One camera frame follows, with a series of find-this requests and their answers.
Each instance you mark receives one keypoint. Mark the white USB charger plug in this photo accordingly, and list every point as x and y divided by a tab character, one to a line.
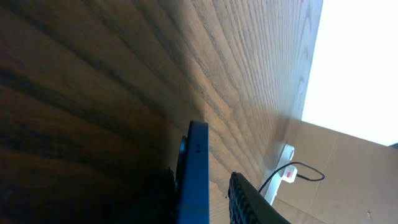
290	173

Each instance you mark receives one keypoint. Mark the blue Galaxy smartphone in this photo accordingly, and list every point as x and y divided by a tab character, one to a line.
192	181

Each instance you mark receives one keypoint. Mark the white power strip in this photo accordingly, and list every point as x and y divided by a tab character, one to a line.
270	190

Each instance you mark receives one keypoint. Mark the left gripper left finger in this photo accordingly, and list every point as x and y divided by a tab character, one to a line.
157	205

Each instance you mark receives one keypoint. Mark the brown cardboard panel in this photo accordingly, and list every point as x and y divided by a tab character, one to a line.
351	180

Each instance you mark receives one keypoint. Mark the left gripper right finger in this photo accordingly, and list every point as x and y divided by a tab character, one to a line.
248	206

